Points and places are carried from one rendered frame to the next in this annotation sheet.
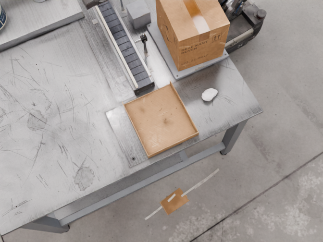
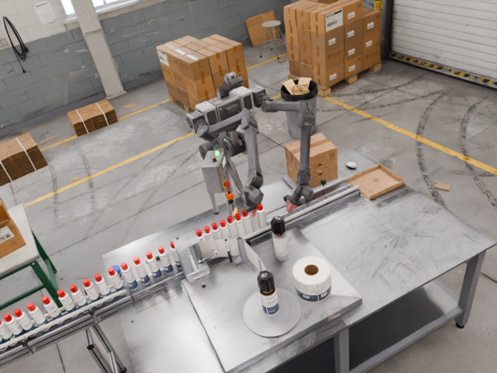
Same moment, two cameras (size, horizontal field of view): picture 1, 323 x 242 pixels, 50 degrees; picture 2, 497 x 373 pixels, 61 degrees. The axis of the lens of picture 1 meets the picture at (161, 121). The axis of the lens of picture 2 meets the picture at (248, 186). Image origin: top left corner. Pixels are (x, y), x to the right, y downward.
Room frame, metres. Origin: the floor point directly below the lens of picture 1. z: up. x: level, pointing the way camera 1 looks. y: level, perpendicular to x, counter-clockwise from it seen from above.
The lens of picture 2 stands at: (1.47, 2.38, 2.76)
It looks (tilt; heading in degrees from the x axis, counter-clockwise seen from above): 36 degrees down; 270
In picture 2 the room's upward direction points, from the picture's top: 11 degrees counter-clockwise
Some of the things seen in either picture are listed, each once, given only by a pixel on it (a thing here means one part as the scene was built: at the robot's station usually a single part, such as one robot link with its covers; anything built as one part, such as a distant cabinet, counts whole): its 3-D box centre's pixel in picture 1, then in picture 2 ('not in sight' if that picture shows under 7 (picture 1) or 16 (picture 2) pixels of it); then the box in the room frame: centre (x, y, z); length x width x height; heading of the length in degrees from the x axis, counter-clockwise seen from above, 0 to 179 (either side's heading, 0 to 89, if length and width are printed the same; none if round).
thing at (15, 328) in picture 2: not in sight; (15, 326); (2.87, 0.84, 0.98); 0.05 x 0.05 x 0.20
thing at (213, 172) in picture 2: not in sight; (216, 172); (1.66, 0.31, 1.38); 0.17 x 0.10 x 0.19; 75
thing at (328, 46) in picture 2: not in sight; (333, 40); (-0.11, -3.76, 0.57); 1.20 x 0.85 x 1.14; 29
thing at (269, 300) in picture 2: not in sight; (268, 293); (1.48, 0.97, 1.04); 0.09 x 0.09 x 0.29
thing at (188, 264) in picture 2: not in sight; (191, 256); (1.89, 0.58, 1.01); 0.14 x 0.13 x 0.26; 20
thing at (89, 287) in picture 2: not in sight; (92, 292); (2.47, 0.69, 0.98); 0.05 x 0.05 x 0.20
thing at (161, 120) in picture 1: (159, 118); (375, 180); (0.59, 0.01, 0.85); 0.30 x 0.26 x 0.04; 20
